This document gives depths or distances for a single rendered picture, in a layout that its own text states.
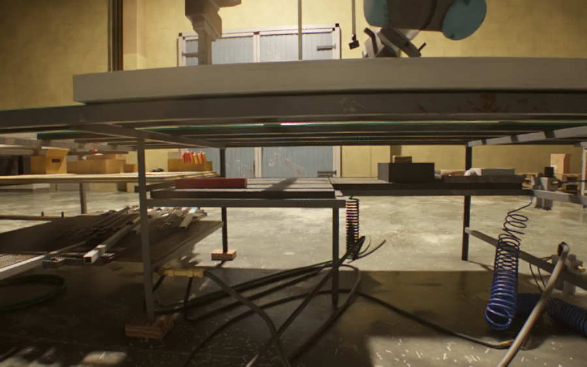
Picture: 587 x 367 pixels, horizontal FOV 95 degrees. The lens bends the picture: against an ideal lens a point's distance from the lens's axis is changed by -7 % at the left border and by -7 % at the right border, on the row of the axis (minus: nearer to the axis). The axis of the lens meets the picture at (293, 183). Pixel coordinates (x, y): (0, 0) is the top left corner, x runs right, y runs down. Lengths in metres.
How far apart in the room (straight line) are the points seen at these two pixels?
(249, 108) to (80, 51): 9.54
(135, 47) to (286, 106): 8.07
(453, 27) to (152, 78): 0.69
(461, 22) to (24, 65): 11.18
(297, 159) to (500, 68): 6.56
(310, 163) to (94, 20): 7.00
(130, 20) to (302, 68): 8.39
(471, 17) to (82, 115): 0.95
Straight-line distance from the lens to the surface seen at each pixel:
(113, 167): 2.12
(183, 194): 1.21
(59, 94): 10.37
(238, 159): 7.45
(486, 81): 0.82
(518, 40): 9.16
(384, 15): 0.65
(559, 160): 8.02
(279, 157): 7.26
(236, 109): 0.75
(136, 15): 8.98
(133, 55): 8.67
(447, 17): 0.69
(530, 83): 0.88
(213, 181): 1.27
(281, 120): 0.98
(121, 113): 0.88
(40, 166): 2.50
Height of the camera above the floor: 0.69
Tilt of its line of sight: 4 degrees down
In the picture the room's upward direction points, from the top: 1 degrees counter-clockwise
